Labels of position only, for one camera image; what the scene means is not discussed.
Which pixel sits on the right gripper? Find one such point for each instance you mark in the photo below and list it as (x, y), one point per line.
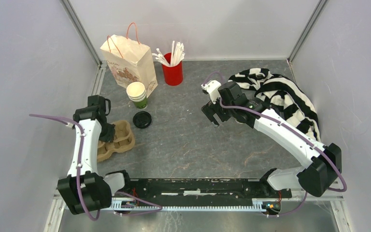
(210, 108)

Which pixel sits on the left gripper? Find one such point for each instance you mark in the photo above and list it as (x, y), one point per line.
(109, 136)

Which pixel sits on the brown paper takeout bag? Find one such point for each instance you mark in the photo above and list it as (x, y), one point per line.
(130, 61)

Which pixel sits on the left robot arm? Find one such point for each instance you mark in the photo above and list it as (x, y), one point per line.
(83, 190)

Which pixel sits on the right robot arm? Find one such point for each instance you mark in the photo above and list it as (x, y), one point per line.
(320, 165)

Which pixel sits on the cardboard cup carrier tray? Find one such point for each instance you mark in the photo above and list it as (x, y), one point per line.
(124, 140)

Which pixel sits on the stack of black lids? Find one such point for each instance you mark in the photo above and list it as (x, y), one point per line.
(142, 119)

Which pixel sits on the red cup holder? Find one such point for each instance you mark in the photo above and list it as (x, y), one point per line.
(173, 76)

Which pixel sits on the stack of paper cups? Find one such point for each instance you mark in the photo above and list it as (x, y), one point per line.
(136, 92)

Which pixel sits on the white wrapped straws bundle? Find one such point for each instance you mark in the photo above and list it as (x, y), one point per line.
(176, 55)

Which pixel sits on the black white striped cloth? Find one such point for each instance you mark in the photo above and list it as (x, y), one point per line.
(285, 95)

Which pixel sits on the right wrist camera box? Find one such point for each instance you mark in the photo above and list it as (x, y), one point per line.
(211, 88)

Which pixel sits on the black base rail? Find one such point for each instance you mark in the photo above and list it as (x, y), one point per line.
(202, 192)

